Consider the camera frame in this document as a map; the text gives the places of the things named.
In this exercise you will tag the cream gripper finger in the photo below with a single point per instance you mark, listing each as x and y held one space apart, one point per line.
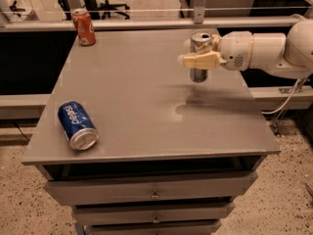
202 42
204 61

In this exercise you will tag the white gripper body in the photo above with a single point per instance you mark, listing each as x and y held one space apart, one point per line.
235 51

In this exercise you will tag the silver redbull can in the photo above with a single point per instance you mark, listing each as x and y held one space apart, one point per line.
198 76

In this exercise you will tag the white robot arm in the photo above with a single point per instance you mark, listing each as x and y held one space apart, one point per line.
282 55

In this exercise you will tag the orange soda can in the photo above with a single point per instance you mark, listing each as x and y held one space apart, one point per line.
83 24

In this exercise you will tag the blue pepsi can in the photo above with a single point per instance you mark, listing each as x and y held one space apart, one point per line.
78 127

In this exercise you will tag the grey metal railing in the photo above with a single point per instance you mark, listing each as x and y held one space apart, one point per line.
53 15

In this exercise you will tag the grey drawer cabinet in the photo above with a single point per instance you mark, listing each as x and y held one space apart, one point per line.
152 120

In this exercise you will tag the black office chair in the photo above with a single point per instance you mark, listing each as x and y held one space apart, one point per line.
104 0

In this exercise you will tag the top grey drawer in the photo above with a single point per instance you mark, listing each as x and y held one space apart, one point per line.
155 188

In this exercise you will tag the grey drawer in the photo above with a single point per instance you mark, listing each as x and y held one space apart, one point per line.
155 188
202 227
153 213

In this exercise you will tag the middle grey drawer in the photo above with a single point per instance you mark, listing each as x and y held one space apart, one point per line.
153 213

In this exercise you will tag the bottom grey drawer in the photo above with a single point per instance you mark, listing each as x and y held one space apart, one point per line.
202 227

